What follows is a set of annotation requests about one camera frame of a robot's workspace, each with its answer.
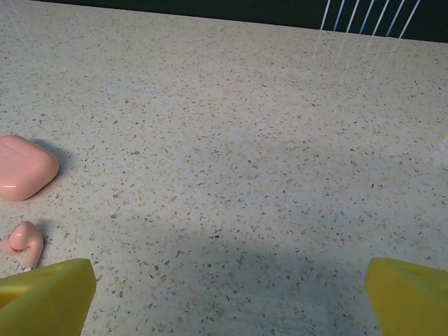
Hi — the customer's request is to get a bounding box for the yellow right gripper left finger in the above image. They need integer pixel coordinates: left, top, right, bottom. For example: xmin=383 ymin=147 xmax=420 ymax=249
xmin=0 ymin=258 xmax=98 ymax=336

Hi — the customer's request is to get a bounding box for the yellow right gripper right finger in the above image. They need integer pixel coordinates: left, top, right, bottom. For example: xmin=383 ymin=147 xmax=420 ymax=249
xmin=365 ymin=258 xmax=448 ymax=336

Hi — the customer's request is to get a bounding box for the salmon pink earbud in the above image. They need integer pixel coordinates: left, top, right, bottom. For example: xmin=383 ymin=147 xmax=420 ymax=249
xmin=1 ymin=220 xmax=45 ymax=271

